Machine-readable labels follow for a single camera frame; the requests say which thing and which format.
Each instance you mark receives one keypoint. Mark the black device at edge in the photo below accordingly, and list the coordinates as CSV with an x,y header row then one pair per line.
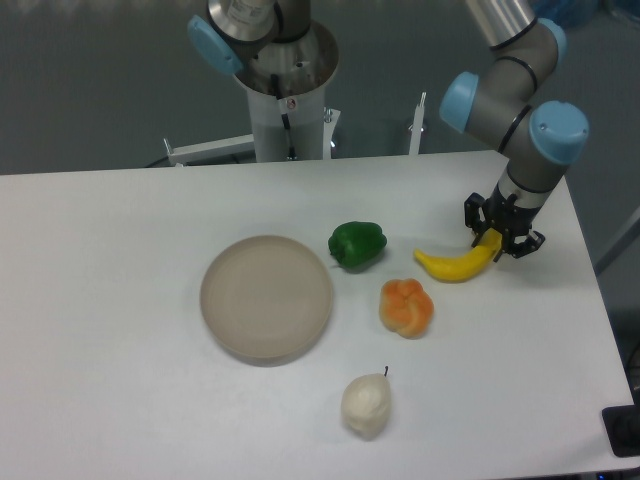
x,y
622,428

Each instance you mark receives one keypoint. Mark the white pear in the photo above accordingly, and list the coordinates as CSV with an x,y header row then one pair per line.
x,y
366,404

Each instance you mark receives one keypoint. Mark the green bell pepper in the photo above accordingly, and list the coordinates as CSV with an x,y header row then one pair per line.
x,y
355,243

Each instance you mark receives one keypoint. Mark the yellow banana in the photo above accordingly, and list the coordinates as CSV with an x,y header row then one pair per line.
x,y
464,267

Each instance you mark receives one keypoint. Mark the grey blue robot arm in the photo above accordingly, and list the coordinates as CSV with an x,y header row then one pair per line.
x,y
539,143

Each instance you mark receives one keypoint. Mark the grey metal frame leg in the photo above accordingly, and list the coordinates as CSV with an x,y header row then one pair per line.
x,y
622,238

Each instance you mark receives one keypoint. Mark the beige round plate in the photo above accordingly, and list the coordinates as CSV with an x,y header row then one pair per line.
x,y
266,298

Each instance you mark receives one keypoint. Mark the white metal bracket right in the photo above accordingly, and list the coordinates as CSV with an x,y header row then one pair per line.
x,y
417,126

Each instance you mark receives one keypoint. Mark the white metal bracket left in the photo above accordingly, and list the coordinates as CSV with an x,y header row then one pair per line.
x,y
210,153

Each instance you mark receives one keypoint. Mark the orange bread roll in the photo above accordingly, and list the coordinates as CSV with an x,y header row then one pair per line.
x,y
405,307

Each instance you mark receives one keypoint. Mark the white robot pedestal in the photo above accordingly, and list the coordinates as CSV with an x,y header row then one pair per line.
x,y
285,86

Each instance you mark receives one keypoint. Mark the white metal bracket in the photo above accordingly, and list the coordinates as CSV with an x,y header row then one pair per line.
x,y
210,153
417,126

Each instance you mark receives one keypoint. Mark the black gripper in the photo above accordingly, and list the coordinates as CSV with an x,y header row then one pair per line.
x,y
506,217

